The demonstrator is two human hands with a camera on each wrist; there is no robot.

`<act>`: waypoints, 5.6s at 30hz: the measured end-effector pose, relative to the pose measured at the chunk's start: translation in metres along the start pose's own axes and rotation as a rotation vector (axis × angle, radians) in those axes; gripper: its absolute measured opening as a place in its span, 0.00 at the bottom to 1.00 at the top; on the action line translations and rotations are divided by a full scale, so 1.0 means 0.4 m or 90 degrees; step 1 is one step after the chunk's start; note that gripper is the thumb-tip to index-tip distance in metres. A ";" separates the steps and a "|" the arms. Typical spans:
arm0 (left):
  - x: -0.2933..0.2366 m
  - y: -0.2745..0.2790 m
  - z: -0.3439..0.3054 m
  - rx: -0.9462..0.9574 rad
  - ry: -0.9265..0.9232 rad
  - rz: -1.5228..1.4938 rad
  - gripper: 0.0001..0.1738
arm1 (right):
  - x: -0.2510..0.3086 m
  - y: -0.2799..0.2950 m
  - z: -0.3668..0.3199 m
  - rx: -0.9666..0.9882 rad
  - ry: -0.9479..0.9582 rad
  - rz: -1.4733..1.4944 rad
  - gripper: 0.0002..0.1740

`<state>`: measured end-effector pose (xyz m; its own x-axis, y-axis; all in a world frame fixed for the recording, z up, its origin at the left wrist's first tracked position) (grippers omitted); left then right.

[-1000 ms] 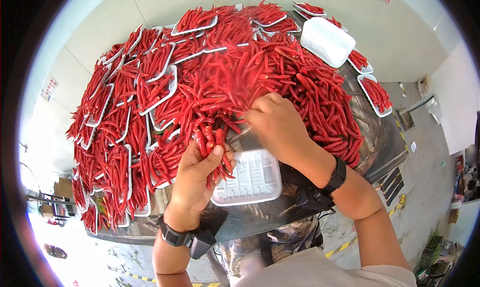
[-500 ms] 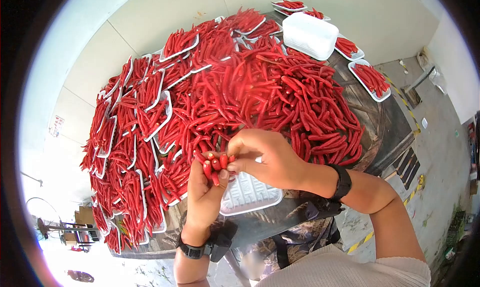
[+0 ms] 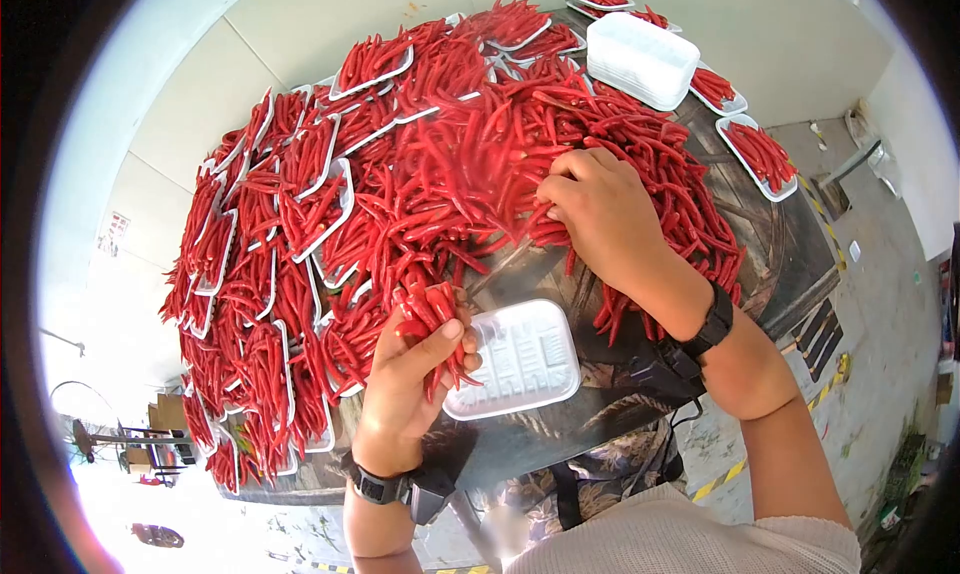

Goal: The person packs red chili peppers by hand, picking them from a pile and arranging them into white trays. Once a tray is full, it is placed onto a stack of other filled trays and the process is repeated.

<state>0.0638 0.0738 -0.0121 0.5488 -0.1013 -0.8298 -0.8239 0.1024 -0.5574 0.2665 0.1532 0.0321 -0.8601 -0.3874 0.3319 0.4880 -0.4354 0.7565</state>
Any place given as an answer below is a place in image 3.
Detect standing fan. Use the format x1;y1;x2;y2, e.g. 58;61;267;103
48;379;127;466

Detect person's left fingers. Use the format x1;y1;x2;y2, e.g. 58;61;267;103
448;287;485;391

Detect paper wall notice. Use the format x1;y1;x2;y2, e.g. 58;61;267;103
96;211;132;259

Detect stack of empty foam trays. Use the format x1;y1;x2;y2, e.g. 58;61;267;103
585;12;702;113

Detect person's legs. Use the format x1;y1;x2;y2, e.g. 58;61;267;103
480;420;688;552

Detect black wrist band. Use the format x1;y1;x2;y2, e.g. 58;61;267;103
341;450;460;527
628;280;736;413

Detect heap of packed chilli trays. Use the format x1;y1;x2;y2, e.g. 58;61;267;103
159;11;588;497

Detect person's right fingers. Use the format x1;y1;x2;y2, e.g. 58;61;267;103
535;148;601;226

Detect person's right hand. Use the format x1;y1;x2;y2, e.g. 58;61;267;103
535;148;712;342

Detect person's left hand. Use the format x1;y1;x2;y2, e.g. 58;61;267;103
351;287;485;479

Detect empty white foam tray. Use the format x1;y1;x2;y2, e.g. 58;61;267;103
441;298;583;422

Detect person's body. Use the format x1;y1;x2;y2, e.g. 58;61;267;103
480;482;864;574

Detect loose pile of red chillies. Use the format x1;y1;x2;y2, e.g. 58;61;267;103
318;0;748;350

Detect person's left thumb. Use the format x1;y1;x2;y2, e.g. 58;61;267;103
386;317;467;380

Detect wooden pallet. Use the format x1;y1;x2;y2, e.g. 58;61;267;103
780;296;846;384

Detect bunch of red chillies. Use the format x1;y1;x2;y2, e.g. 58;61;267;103
390;268;485;404

